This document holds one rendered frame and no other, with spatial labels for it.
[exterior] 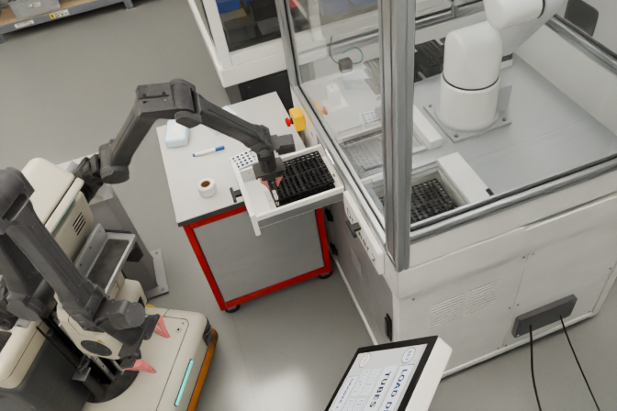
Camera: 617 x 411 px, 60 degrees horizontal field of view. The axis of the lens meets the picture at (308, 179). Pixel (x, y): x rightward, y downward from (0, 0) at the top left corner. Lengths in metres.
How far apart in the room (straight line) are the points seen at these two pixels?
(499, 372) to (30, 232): 1.93
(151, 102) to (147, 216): 1.97
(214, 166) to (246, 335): 0.84
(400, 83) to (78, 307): 0.86
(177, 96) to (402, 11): 0.59
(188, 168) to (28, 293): 1.08
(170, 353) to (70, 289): 1.12
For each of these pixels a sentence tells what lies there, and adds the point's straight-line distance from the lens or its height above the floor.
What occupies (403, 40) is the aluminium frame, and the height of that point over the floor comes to 1.70.
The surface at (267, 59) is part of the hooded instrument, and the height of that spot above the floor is 0.89.
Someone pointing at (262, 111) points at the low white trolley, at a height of 0.76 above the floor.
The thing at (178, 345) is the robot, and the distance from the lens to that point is 2.35.
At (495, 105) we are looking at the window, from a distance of 1.30.
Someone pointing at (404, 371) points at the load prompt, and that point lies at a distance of 1.19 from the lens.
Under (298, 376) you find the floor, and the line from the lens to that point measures 2.48.
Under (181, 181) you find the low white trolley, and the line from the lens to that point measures 2.23.
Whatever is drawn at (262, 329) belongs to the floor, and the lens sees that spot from 2.61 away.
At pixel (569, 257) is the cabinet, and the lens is 2.08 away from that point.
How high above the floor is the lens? 2.24
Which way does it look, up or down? 45 degrees down
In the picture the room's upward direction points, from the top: 10 degrees counter-clockwise
